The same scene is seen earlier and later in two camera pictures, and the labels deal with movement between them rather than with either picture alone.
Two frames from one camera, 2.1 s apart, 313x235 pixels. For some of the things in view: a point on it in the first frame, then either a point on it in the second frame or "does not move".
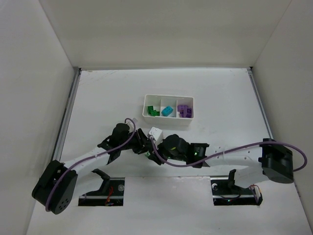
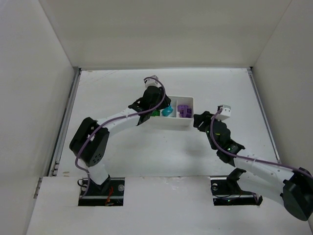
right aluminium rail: [250, 71] does not move
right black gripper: [156, 155] → [205, 121]
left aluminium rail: [76, 74] does not move
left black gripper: [140, 140] → [158, 103]
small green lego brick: [154, 113] does not move
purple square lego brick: [182, 107] does not move
